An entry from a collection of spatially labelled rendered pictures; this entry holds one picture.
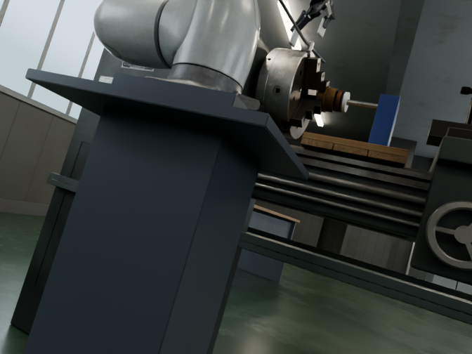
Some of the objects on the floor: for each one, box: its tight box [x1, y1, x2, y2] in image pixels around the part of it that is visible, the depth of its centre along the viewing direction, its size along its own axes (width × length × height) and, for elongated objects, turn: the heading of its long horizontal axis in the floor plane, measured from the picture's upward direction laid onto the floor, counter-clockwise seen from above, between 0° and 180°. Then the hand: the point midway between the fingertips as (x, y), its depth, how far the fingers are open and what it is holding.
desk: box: [237, 204, 300, 283], centre depth 372 cm, size 68×132×70 cm, turn 44°
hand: (305, 38), depth 144 cm, fingers open, 13 cm apart
